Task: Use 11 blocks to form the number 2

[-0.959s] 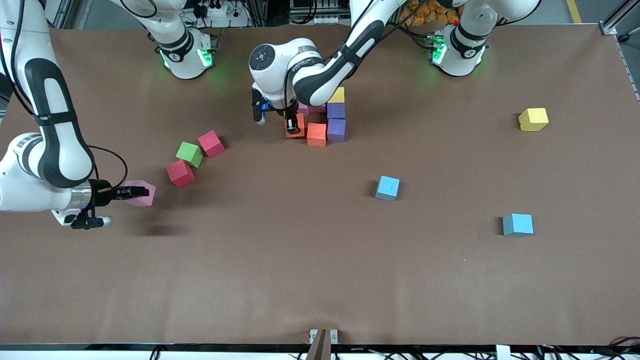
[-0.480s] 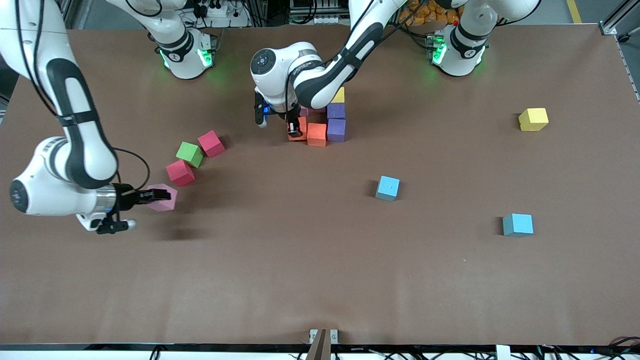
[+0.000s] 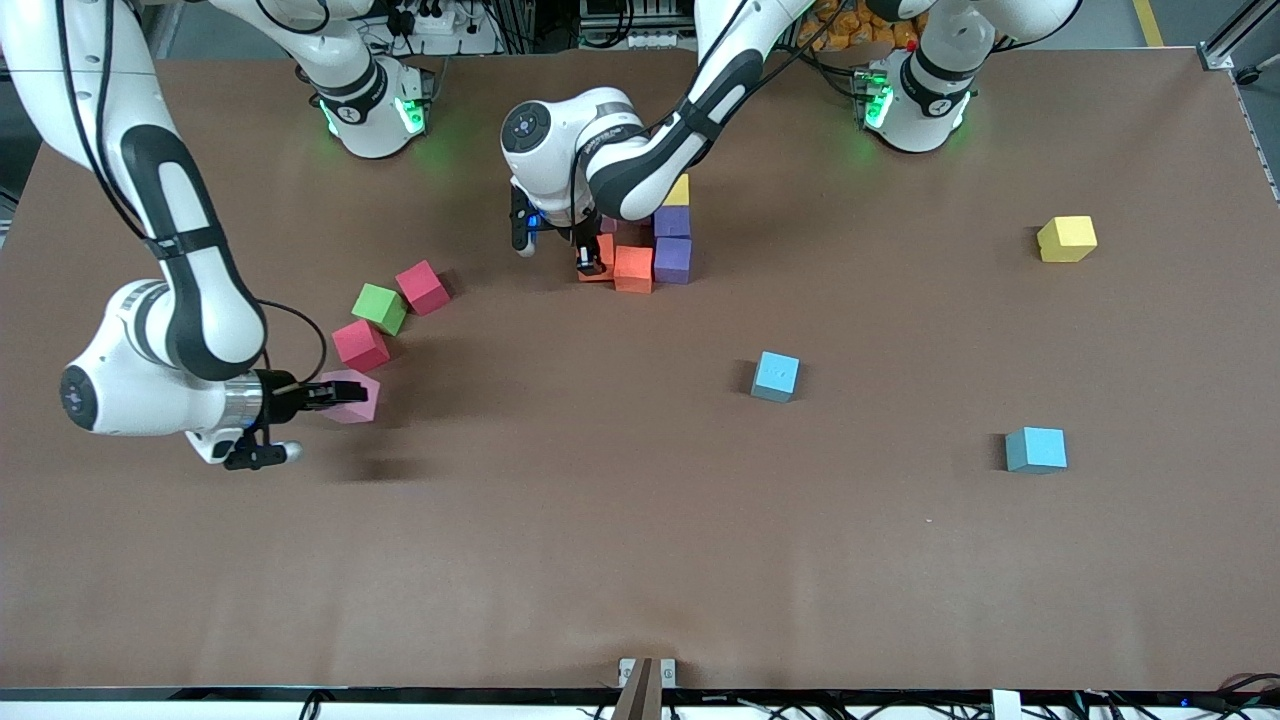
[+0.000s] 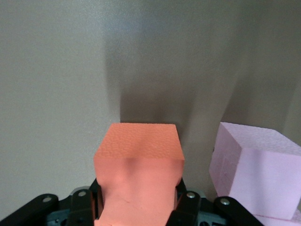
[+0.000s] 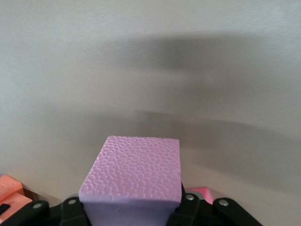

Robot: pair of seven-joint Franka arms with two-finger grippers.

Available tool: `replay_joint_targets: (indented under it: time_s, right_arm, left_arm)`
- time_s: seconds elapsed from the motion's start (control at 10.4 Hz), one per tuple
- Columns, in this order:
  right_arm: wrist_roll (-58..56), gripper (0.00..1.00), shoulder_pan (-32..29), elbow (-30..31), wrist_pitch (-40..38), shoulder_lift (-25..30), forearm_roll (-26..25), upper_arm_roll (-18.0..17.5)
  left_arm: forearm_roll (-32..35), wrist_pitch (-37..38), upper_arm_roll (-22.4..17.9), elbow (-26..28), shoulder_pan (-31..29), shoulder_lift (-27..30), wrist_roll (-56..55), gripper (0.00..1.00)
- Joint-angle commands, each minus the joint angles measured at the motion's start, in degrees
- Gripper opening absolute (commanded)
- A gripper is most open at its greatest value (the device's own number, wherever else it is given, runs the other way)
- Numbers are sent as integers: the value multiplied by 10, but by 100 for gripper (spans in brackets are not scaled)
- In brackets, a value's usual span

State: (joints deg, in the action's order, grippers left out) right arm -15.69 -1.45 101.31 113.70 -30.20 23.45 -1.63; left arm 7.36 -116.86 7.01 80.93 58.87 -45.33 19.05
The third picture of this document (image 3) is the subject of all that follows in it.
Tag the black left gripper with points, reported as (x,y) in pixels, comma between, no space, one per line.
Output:
(588,249)

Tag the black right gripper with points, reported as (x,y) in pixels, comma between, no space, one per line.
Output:
(280,394)

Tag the orange foam block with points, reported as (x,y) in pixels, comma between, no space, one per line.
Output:
(606,250)
(633,270)

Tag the pink foam block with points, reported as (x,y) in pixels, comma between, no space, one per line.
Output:
(630,232)
(355,412)

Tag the red foam block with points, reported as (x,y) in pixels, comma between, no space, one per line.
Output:
(360,347)
(422,287)

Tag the purple foam block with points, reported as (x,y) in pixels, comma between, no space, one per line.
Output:
(673,222)
(673,262)

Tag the yellow foam block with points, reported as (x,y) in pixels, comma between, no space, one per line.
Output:
(680,192)
(1068,240)

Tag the blue foam block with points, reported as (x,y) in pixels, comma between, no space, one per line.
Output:
(1036,449)
(776,376)

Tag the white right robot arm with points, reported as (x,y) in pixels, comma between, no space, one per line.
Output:
(150,390)

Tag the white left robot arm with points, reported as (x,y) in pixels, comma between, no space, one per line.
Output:
(560,150)

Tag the green foam block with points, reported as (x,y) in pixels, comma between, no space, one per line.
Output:
(378,305)

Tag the black electronics rack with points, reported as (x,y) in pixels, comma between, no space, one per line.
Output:
(650,20)

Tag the large table cover mat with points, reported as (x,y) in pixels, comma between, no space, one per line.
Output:
(600,520)

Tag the white power strip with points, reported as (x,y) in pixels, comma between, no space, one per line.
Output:
(437,22)

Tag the bag of orange items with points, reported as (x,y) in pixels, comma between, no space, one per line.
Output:
(850,30)

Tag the metal clamp bracket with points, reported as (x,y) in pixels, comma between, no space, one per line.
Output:
(640,695)

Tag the aluminium frame profile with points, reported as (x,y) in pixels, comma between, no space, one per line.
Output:
(1215,55)

